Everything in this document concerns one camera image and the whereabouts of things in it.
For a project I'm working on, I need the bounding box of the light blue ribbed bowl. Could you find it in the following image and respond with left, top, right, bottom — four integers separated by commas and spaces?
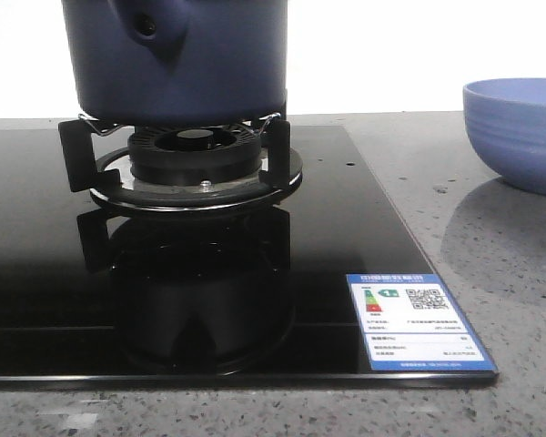
462, 77, 546, 195

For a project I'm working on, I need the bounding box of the dark blue cooking pot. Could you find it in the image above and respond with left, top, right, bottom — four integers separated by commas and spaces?
62, 1, 288, 126

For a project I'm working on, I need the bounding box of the black pot support grate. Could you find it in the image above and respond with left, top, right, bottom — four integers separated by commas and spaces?
58, 106, 303, 219

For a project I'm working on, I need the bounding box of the black gas burner head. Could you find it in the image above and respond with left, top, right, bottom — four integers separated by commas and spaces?
128, 127, 261, 186

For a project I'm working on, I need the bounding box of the blue white energy label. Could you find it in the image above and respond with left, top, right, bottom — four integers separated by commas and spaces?
346, 273, 497, 372

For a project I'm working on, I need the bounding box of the black glass gas cooktop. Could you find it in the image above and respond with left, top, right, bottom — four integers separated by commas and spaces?
0, 126, 498, 391

